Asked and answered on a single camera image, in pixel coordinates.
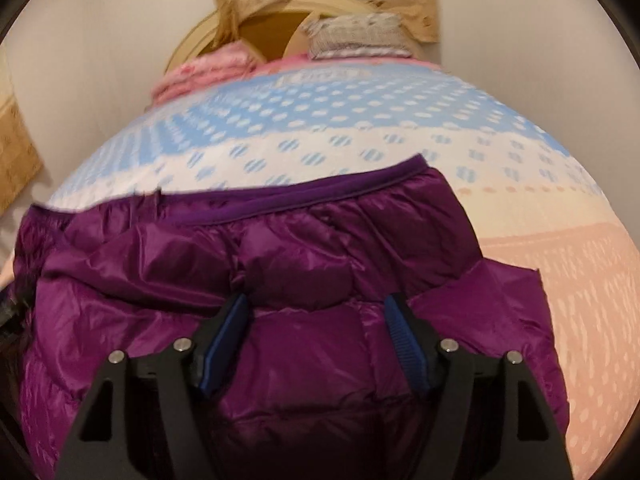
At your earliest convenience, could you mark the cream wooden headboard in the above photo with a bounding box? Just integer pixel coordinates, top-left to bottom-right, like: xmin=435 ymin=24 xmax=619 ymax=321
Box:
xmin=165 ymin=0 xmax=376 ymax=72

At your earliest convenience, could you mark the polka dot bed quilt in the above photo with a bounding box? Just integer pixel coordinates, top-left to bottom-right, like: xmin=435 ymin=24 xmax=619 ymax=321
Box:
xmin=37 ymin=60 xmax=639 ymax=479

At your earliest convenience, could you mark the grey patterned pillow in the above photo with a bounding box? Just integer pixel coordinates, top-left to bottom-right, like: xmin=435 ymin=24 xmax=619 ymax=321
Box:
xmin=302 ymin=13 xmax=413 ymax=60

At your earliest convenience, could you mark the purple hooded down jacket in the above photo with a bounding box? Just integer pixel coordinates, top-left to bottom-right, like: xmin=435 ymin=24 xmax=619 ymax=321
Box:
xmin=11 ymin=156 xmax=570 ymax=479

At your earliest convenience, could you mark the beige left window curtain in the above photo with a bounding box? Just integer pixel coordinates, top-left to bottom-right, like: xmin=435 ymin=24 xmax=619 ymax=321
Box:
xmin=0 ymin=46 xmax=43 ymax=214

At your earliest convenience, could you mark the folded pink blanket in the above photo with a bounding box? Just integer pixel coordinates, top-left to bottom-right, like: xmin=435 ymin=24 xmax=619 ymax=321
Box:
xmin=151 ymin=41 xmax=265 ymax=106

